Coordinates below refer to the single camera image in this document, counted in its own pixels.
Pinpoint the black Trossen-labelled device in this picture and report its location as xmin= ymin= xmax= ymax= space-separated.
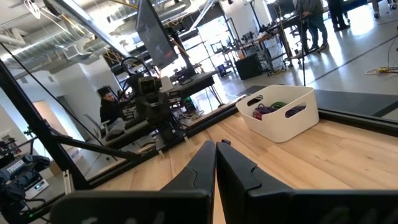
xmin=0 ymin=139 xmax=52 ymax=224

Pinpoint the white plastic bin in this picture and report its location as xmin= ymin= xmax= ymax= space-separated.
xmin=235 ymin=84 xmax=320 ymax=144

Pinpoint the white chair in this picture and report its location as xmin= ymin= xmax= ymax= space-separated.
xmin=83 ymin=113 xmax=109 ymax=139

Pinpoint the black diagonal frame brace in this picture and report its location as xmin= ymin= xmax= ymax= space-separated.
xmin=46 ymin=132 xmax=142 ymax=161

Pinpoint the black monitor stand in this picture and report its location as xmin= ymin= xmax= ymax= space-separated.
xmin=169 ymin=27 xmax=197 ymax=78

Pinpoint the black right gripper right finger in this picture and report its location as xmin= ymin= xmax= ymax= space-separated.
xmin=216 ymin=139 xmax=398 ymax=224

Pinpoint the overhead frame beam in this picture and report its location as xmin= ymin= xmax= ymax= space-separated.
xmin=188 ymin=0 xmax=216 ymax=32
xmin=43 ymin=0 xmax=130 ymax=57

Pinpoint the white control box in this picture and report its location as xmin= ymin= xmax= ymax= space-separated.
xmin=24 ymin=179 xmax=50 ymax=200

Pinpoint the green black braided cable bundle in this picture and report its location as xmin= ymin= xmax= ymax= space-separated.
xmin=269 ymin=101 xmax=289 ymax=110

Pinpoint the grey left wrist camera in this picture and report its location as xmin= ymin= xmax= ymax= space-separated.
xmin=137 ymin=76 xmax=163 ymax=96

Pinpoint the purple braided cable bundle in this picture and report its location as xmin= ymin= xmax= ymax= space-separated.
xmin=254 ymin=103 xmax=307 ymax=119

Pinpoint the black frame post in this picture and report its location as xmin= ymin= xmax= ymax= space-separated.
xmin=0 ymin=58 xmax=91 ymax=190

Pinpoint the dark flat monitor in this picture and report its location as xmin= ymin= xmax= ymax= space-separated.
xmin=136 ymin=0 xmax=179 ymax=70

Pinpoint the thin black hanging cable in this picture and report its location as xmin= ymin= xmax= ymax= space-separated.
xmin=298 ymin=0 xmax=307 ymax=87
xmin=0 ymin=42 xmax=119 ymax=161

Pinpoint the black cabinet box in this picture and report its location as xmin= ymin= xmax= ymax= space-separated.
xmin=234 ymin=53 xmax=264 ymax=81

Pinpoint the yellow floor cable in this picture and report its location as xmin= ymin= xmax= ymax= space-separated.
xmin=365 ymin=65 xmax=398 ymax=75

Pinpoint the silver ventilation duct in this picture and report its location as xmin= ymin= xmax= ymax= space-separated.
xmin=0 ymin=27 xmax=72 ymax=63

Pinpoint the person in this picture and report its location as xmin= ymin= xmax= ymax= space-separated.
xmin=326 ymin=0 xmax=351 ymax=32
xmin=96 ymin=85 xmax=125 ymax=125
xmin=295 ymin=0 xmax=330 ymax=52
xmin=371 ymin=0 xmax=382 ymax=19

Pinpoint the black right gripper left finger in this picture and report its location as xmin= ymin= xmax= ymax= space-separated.
xmin=49 ymin=140 xmax=217 ymax=224

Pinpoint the black desk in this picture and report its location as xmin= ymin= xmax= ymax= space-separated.
xmin=167 ymin=70 xmax=220 ymax=100

